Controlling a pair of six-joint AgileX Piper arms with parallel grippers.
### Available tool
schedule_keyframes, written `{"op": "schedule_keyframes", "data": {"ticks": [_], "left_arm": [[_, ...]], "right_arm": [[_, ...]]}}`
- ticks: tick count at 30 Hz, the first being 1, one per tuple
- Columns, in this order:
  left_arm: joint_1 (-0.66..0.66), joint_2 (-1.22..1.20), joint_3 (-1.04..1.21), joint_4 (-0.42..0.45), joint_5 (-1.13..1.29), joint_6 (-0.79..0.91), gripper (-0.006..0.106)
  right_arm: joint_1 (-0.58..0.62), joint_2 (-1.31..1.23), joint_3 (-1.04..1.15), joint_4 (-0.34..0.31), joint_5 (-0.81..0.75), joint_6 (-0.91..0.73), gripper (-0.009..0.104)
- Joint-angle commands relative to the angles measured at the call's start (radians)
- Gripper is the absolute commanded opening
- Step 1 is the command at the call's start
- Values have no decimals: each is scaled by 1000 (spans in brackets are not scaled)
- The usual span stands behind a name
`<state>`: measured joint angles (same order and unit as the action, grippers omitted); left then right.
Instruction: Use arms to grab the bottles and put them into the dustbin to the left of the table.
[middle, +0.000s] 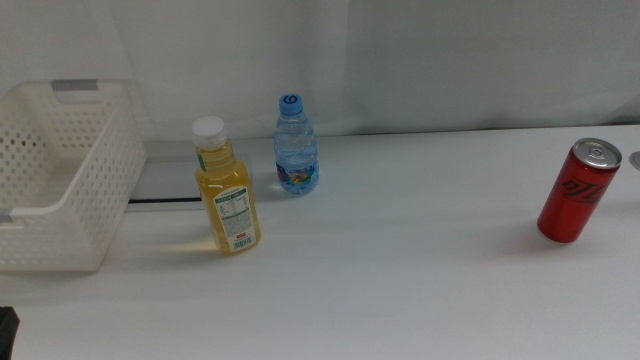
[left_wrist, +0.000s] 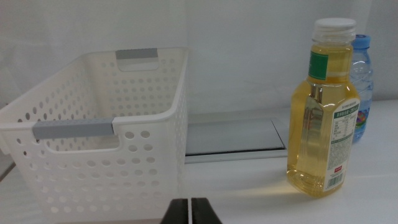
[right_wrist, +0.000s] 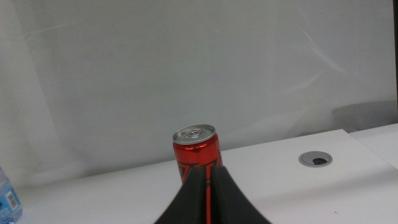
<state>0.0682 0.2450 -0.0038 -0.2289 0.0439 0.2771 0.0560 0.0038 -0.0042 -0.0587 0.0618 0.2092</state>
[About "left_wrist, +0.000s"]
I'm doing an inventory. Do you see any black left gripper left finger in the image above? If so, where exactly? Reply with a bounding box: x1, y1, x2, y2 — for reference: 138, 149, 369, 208
160, 198, 190, 224

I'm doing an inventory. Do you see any clear water bottle blue cap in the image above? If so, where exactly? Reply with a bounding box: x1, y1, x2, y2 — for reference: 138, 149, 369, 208
350, 34, 374, 143

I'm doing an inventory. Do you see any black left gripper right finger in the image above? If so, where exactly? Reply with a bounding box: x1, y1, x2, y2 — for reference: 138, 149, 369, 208
191, 197, 223, 224

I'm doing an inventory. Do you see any white perforated plastic basket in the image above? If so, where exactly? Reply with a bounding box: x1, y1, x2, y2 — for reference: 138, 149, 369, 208
0, 47, 190, 223

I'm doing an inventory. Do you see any white backdrop curtain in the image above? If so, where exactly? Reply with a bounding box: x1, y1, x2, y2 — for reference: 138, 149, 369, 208
0, 0, 398, 116

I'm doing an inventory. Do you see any yellow tea bottle white cap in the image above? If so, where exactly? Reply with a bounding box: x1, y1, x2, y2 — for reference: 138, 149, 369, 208
286, 17, 361, 198

